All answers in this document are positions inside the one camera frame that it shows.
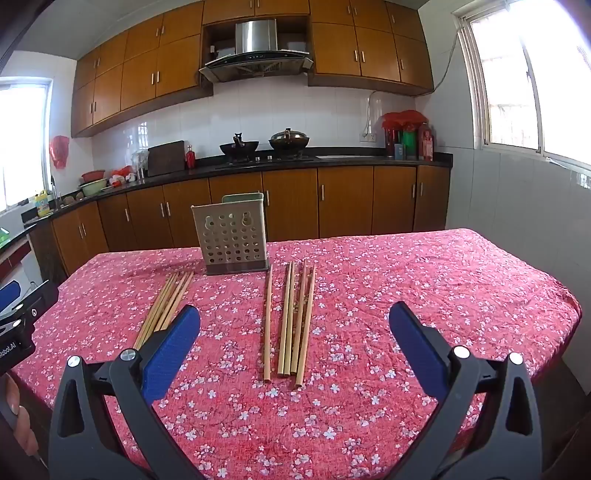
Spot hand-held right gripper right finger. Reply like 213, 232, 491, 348
389, 301, 543, 480

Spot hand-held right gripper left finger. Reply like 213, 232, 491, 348
48, 305, 206, 480

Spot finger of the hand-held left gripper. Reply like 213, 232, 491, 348
0, 281, 22, 315

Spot wooden chopstick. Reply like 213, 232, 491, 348
292, 260, 308, 376
277, 262, 293, 376
165, 271, 195, 325
295, 265, 317, 387
133, 276, 174, 350
263, 264, 273, 382
158, 272, 190, 332
284, 262, 297, 376
140, 272, 179, 348
151, 274, 185, 337

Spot perforated steel chopstick holder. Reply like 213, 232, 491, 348
191, 192, 270, 277

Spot person's left hand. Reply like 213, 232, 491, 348
0, 375, 40, 462

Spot red floral tablecloth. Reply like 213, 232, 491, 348
8, 227, 583, 480

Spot green basin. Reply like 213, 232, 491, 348
78, 179, 112, 197

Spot hanging red plastic bag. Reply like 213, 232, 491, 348
49, 135, 71, 169

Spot small kitchen window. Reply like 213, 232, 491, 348
0, 78, 54, 213

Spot wooden base cabinets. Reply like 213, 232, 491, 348
30, 165, 451, 278

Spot black kitchen countertop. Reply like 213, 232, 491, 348
0, 151, 454, 250

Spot dark cutting board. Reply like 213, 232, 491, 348
147, 141, 185, 177

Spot tall red bottle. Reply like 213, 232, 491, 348
418, 122, 435, 161

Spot black wok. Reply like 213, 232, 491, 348
219, 133, 260, 162

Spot gas stove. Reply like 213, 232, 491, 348
225, 154, 319, 165

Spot red bags on bottles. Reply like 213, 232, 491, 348
382, 111, 428, 134

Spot black pan with lid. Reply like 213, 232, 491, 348
269, 128, 310, 152

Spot large sliding window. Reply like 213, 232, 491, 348
457, 0, 591, 176

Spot steel range hood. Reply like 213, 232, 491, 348
198, 21, 312, 84

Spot wooden wall cabinets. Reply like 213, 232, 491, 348
71, 0, 435, 138

